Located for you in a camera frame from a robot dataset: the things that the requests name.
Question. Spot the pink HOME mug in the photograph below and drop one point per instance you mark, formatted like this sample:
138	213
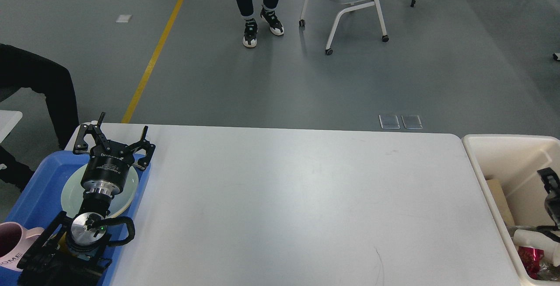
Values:
15	240

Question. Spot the green plate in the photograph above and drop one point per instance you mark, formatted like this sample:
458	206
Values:
72	194

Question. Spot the brown paper bag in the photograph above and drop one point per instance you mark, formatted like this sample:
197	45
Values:
500	200

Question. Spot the crushed red soda can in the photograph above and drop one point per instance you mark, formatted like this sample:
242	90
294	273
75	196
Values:
531	258

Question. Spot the clear plastic wrap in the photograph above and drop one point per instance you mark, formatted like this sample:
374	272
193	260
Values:
548	273

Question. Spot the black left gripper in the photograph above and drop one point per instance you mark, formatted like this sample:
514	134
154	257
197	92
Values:
108	170

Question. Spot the beige plastic bin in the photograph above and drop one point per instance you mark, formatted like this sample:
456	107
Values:
514	160

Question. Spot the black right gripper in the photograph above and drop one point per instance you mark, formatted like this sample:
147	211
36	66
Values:
551	183

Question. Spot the dark seated figure left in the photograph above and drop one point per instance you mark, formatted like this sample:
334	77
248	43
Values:
20	68

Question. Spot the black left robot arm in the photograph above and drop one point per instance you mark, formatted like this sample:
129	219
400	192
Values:
70	251

